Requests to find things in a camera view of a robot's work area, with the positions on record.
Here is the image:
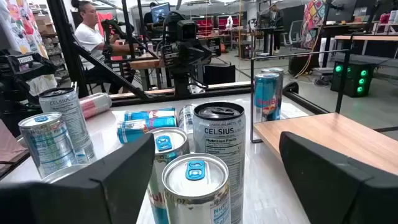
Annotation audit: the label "black equipment case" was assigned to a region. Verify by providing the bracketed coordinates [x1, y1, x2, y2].
[203, 63, 236, 85]

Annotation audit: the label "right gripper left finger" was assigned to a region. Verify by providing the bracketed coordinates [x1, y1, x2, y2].
[0, 133, 155, 224]

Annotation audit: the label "wooden desk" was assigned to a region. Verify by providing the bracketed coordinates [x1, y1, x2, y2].
[334, 33, 398, 68]

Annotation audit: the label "red seat row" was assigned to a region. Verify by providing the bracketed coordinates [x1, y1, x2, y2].
[195, 17, 241, 37]

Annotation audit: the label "black aluminium rig frame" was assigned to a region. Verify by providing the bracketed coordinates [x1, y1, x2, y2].
[46, 0, 398, 134]

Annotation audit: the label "blue silver Red Bull can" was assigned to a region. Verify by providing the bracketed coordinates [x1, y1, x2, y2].
[124, 107, 177, 122]
[261, 67, 285, 121]
[116, 116, 177, 144]
[161, 152, 233, 224]
[17, 111, 79, 179]
[254, 72, 282, 123]
[146, 126, 191, 224]

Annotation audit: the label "storage shelf rack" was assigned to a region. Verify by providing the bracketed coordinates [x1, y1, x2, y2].
[32, 12, 71, 83]

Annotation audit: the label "wooden shelf with black frame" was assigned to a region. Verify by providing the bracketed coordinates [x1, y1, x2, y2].
[249, 32, 398, 177]

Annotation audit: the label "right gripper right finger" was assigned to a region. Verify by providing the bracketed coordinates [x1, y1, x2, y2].
[279, 131, 398, 224]

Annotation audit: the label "colourful patchwork quilt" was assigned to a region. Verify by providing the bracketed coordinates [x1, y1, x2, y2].
[300, 0, 328, 50]

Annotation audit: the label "pink white beverage can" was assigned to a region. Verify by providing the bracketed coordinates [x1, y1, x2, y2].
[78, 92, 113, 119]

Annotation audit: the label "black computer tower green lights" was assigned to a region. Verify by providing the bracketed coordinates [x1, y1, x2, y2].
[330, 60, 374, 98]

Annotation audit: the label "seated person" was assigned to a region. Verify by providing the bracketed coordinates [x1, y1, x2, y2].
[70, 0, 139, 94]

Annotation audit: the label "computer monitor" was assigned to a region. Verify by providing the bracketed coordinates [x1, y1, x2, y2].
[150, 2, 172, 24]

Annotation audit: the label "grey office chair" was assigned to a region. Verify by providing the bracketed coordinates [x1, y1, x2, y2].
[281, 20, 305, 52]

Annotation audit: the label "silver Celsius Arctic Vibe can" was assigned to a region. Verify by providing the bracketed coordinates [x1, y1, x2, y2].
[177, 105, 196, 152]
[38, 87, 96, 164]
[192, 101, 247, 224]

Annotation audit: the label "floral printed cloth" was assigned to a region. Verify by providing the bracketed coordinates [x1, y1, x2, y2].
[0, 0, 50, 60]

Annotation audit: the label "standing person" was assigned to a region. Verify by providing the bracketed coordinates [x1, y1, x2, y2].
[269, 3, 285, 54]

